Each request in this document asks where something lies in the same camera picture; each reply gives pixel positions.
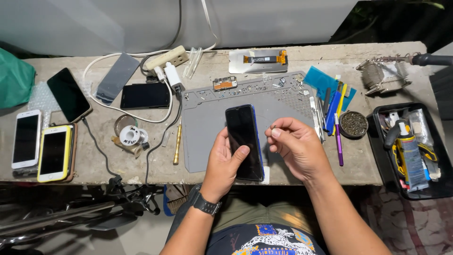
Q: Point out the person's left hand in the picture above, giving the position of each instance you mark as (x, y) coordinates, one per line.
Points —
(217, 170)

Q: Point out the person's right hand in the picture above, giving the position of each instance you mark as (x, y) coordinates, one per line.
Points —
(304, 148)

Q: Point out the blue smartphone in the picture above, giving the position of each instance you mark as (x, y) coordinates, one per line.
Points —
(244, 131)

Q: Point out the metal tweezers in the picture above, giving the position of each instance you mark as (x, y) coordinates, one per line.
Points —
(316, 120)

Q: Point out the purple pen tool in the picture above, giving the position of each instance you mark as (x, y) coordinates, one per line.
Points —
(339, 145)

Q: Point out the grey silicone repair mat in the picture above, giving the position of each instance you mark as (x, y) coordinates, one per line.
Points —
(205, 134)

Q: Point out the black wristwatch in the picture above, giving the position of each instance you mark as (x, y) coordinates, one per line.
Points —
(206, 206)

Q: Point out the gold precision screwdriver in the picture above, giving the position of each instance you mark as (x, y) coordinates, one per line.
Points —
(177, 141)

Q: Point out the bristle brush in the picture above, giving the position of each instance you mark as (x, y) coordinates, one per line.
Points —
(175, 202)

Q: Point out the round tin of screws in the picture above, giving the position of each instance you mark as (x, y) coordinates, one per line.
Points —
(353, 124)

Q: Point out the yellow toothbrush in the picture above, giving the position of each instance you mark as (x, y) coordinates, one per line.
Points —
(341, 102)

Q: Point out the person's olive shorts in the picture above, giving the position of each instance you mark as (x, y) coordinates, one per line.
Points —
(262, 212)

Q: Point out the blue plastic film sheet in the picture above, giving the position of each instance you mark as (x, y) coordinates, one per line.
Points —
(318, 81)

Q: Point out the black plastic tool tray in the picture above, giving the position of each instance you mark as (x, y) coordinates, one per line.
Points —
(380, 159)

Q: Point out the scattered small phone parts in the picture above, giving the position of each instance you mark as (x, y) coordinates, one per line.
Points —
(254, 87)

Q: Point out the person's dark printed shirt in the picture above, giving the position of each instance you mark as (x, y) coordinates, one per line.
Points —
(265, 240)

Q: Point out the orange phone circuit board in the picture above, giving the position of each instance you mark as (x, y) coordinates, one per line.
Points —
(225, 83)

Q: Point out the white solder wick spool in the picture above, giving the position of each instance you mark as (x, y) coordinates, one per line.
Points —
(129, 136)

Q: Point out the small amber bottle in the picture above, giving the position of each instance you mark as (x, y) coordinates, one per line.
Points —
(125, 147)

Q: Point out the silver phone back panel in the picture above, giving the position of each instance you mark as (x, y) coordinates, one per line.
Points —
(240, 67)

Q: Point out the white charger adaptor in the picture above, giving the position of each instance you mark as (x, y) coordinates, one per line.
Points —
(173, 76)

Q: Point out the small black smartphone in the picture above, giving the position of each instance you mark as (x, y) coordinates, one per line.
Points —
(145, 95)

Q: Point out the metal soldering iron stand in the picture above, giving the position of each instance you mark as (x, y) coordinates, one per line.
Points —
(382, 79)

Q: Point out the round clear lidded tin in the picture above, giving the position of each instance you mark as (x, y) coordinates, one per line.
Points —
(122, 122)

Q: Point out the white glue tube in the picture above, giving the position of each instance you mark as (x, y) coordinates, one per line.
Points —
(412, 159)

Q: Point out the clear plastic strips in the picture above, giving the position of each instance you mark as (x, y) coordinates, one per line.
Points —
(193, 62)

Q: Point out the white plug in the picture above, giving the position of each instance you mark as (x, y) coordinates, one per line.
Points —
(160, 73)

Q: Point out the clear plastic bag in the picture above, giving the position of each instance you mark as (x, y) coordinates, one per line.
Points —
(421, 125)

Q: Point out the beige power strip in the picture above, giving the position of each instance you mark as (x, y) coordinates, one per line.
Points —
(168, 56)

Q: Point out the yellow black utility knife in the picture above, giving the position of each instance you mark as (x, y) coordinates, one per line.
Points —
(430, 151)

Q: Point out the patterned rug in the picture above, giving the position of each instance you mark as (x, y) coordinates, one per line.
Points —
(414, 226)

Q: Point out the grey phone screen panel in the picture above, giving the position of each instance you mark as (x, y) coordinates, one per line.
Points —
(118, 76)

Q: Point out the brown phone case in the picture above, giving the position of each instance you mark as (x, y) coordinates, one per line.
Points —
(74, 152)

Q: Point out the yellow cased smartphone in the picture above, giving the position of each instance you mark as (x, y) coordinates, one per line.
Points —
(53, 154)

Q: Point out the large black smartphone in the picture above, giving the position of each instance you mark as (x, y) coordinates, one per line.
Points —
(69, 94)

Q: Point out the bubble wrap sheet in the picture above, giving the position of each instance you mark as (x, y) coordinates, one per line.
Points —
(40, 99)

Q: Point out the white smartphone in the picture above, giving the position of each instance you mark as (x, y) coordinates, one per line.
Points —
(26, 140)

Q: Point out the green cloth bag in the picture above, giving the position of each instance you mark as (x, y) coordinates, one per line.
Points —
(16, 79)

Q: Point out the metal bike frame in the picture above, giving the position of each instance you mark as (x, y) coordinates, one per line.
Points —
(70, 216)

